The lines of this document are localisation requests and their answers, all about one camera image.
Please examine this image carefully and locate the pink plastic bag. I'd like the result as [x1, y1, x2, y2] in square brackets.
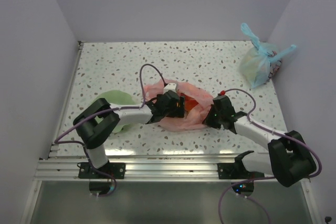
[158, 79, 214, 132]

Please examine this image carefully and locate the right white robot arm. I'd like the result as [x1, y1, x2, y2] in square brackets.
[203, 95, 317, 187]

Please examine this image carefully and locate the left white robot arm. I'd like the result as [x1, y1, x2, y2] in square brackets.
[73, 90, 184, 178]

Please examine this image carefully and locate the blue knotted plastic bag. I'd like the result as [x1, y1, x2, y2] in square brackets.
[239, 23, 297, 88]

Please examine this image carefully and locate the watermelon slice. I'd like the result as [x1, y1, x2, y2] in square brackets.
[184, 100, 198, 112]

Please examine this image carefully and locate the green plastic plate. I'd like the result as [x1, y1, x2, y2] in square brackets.
[92, 90, 137, 134]

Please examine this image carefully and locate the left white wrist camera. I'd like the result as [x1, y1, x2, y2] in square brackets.
[163, 82, 178, 93]

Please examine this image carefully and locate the right black base bracket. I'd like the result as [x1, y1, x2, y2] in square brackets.
[217, 151, 254, 179]

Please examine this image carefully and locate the black base bracket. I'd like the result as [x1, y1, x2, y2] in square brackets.
[217, 151, 254, 179]
[77, 162, 126, 179]

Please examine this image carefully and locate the aluminium mounting rail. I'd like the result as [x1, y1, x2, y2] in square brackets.
[33, 153, 236, 182]

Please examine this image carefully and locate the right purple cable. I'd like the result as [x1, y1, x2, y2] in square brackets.
[217, 88, 323, 224]

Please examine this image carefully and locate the purple cable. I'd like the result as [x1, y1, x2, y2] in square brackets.
[54, 63, 167, 146]
[217, 88, 323, 224]

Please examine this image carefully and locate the left black base bracket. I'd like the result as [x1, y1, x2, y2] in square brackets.
[77, 162, 126, 179]

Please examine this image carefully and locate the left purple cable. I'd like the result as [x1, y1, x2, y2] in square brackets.
[54, 63, 167, 146]

